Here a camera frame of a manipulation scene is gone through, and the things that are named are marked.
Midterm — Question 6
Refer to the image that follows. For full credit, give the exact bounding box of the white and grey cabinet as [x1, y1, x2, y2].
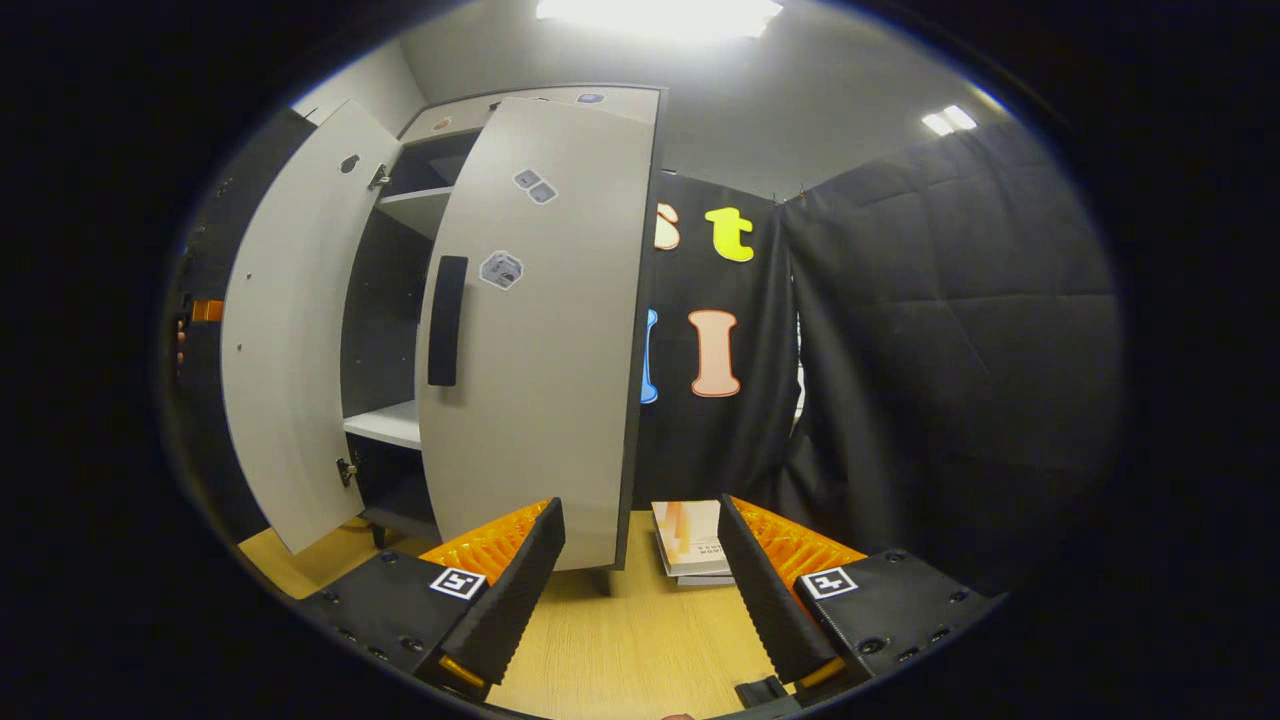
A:
[340, 84, 669, 596]

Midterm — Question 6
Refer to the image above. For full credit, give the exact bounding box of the white cabinet shelf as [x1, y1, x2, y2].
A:
[343, 400, 423, 451]
[376, 186, 454, 241]

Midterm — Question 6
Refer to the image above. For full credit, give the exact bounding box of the black backdrop cloth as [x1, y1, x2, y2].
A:
[165, 108, 1123, 591]

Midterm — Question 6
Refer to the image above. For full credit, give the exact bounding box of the beige cover book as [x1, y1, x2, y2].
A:
[652, 500, 734, 578]

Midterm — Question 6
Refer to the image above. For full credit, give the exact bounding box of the white cabinet door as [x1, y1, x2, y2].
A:
[415, 95, 656, 573]
[220, 98, 403, 555]

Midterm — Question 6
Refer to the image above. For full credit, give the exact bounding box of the ceiling light panel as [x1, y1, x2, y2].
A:
[535, 0, 784, 41]
[920, 104, 979, 138]

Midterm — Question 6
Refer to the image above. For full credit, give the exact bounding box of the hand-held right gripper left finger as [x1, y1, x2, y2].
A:
[298, 497, 567, 699]

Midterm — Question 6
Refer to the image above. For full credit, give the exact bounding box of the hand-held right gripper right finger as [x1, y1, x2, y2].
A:
[714, 493, 1004, 691]

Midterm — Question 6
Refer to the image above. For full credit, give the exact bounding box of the black door handle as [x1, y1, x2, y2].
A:
[427, 255, 469, 388]

